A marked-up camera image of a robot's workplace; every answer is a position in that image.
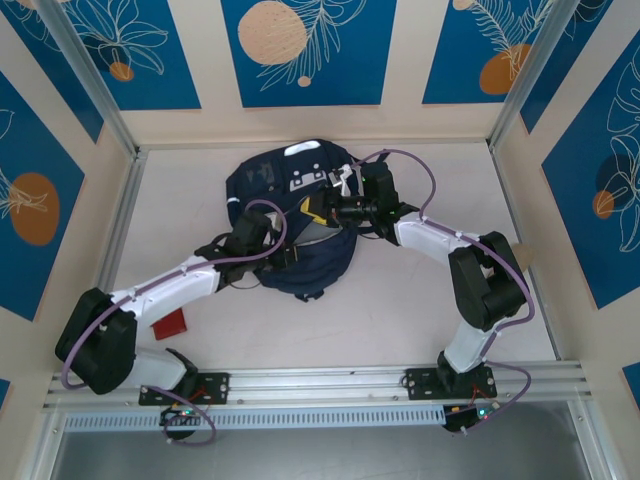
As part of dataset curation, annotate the navy blue student backpack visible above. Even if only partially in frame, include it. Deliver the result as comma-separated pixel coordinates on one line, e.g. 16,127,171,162
224,139,391,302

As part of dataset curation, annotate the red wallet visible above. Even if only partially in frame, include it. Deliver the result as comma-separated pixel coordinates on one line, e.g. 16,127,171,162
152,308,189,342

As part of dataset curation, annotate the beige pencil case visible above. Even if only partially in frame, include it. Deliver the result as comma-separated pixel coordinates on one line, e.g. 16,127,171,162
509,242,534,271

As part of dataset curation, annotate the small controller circuit board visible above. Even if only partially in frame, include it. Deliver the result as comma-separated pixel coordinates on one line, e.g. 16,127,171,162
443,404,501,434
159,405,204,427

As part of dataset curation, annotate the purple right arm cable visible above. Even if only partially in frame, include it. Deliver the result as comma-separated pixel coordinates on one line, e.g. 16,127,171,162
357,148,535,435

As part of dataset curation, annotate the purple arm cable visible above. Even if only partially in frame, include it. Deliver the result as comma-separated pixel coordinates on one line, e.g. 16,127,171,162
357,148,535,435
60,198,289,446

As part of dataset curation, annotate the long aluminium mounting rail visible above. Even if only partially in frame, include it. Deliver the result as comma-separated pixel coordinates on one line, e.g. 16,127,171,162
42,362,596,409

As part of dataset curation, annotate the aluminium table side rail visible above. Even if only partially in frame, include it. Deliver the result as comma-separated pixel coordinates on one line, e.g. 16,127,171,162
489,144,564,361
74,147,149,372

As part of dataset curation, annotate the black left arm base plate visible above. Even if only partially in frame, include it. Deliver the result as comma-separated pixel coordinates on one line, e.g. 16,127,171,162
138,370,231,406

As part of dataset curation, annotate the white slotted cable duct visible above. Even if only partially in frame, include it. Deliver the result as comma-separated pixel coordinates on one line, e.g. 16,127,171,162
64,404,446,432

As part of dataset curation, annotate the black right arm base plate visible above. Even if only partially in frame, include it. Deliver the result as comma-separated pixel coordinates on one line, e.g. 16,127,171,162
405,366,499,401

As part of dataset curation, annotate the aluminium frame post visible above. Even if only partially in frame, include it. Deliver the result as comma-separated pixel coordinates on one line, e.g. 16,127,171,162
34,0,141,159
487,0,616,154

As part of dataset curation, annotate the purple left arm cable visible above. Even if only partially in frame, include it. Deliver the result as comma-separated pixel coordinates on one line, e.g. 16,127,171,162
60,198,289,446

